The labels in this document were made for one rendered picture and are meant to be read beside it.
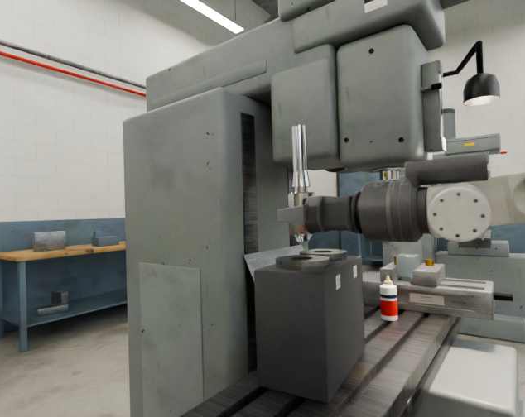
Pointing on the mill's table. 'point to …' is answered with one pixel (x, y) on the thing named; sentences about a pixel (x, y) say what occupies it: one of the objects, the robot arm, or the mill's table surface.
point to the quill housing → (381, 100)
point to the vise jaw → (428, 275)
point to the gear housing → (368, 22)
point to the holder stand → (309, 322)
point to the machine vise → (434, 294)
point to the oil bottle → (388, 300)
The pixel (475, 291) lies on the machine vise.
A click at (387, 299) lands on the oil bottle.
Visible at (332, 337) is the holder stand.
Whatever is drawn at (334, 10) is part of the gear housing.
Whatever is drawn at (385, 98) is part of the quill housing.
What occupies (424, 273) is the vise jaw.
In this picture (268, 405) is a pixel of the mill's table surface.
